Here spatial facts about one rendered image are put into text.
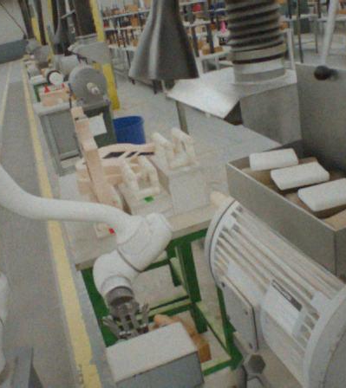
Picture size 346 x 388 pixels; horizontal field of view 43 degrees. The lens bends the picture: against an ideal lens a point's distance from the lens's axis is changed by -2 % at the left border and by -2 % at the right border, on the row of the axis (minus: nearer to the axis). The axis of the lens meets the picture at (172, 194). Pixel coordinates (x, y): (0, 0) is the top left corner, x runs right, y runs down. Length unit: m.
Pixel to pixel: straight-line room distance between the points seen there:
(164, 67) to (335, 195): 0.39
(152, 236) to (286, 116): 0.62
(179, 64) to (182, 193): 0.94
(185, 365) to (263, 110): 0.47
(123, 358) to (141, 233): 0.50
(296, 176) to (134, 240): 0.73
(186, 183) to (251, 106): 0.95
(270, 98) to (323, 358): 0.44
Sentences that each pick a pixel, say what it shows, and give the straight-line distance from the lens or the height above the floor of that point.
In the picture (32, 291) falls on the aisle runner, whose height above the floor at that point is 0.00.
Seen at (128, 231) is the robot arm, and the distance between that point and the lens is 1.27.
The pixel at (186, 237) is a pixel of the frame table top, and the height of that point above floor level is 0.88.
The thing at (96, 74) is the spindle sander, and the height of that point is 1.31.
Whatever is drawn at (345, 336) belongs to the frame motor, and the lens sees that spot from 0.54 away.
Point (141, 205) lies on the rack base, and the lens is 1.66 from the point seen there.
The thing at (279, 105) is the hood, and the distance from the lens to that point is 0.79.
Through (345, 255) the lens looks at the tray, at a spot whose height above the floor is 1.40.
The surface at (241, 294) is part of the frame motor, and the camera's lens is 0.67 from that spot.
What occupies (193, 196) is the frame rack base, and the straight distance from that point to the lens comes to 1.71.
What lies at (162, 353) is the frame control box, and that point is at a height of 1.12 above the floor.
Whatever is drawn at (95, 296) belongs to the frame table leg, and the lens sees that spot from 1.67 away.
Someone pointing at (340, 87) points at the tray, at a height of 1.54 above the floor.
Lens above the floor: 1.69
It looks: 23 degrees down
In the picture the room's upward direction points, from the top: 12 degrees counter-clockwise
